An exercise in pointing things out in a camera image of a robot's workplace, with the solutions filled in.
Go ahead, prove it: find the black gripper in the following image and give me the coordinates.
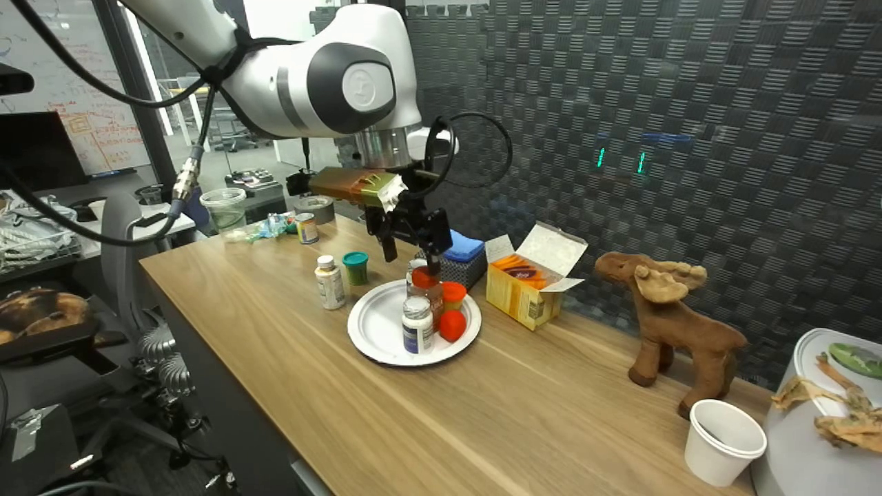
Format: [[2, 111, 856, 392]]
[[363, 192, 454, 277]]

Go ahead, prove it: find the yellow tub with orange lid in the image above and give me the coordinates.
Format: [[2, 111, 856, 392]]
[[439, 277, 470, 313]]

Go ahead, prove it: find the red toy strawberry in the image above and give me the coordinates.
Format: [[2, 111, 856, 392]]
[[436, 308, 468, 343]]

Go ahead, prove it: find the white paper plate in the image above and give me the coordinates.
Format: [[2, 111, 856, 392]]
[[344, 277, 484, 370]]

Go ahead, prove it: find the yellow tub with teal lid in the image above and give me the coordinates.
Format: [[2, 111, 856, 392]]
[[341, 247, 372, 287]]

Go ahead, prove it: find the blue sponge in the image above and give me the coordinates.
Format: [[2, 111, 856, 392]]
[[441, 228, 487, 266]]

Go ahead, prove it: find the blue box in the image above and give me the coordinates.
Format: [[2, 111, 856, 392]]
[[439, 246, 487, 291]]

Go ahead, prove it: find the yellow orange cardboard box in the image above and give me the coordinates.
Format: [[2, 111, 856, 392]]
[[483, 219, 590, 332]]

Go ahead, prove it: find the crumpled green blue plastic packaging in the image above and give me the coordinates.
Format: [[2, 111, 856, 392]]
[[224, 212, 298, 246]]

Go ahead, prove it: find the clear plastic cup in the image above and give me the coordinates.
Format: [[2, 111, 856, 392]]
[[197, 188, 248, 232]]

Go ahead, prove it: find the brown plush moose toy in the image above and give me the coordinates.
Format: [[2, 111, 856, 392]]
[[593, 251, 749, 421]]

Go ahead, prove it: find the grey cloth pile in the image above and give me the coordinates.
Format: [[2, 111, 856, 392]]
[[0, 188, 86, 273]]

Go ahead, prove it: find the white paper cup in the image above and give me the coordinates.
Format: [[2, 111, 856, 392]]
[[684, 397, 768, 491]]

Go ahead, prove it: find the black monitor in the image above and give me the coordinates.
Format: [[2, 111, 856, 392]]
[[0, 108, 93, 195]]

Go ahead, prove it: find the black looped gripper cable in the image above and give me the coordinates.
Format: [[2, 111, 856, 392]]
[[421, 111, 516, 195]]

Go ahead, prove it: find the black cable with metal connector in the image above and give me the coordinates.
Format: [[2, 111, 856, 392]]
[[0, 0, 250, 251]]

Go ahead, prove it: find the grey stand post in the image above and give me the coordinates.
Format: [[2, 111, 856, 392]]
[[93, 188, 202, 397]]

